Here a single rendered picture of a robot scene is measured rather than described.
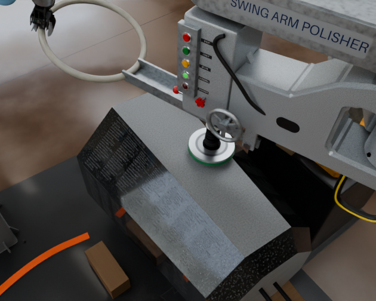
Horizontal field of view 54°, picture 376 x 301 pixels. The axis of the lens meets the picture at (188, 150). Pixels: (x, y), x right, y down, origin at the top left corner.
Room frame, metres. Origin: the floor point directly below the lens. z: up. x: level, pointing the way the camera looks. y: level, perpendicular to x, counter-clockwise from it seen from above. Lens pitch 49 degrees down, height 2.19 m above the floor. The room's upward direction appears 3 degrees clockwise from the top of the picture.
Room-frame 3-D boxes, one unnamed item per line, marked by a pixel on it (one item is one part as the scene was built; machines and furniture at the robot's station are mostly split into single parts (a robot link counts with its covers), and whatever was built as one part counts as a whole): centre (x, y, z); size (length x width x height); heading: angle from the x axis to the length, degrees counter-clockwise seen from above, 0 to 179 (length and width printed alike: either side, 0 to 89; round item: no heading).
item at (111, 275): (0.88, 0.44, 0.07); 0.30 x 0.12 x 0.12; 40
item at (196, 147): (1.15, -0.11, 0.91); 0.21 x 0.21 x 0.01
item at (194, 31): (1.09, 0.01, 1.41); 0.08 x 0.03 x 0.28; 58
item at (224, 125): (0.98, -0.15, 1.23); 0.15 x 0.10 x 0.15; 58
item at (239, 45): (1.10, -0.17, 1.36); 0.36 x 0.22 x 0.45; 58
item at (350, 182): (1.44, -0.78, 0.37); 0.66 x 0.66 x 0.74; 38
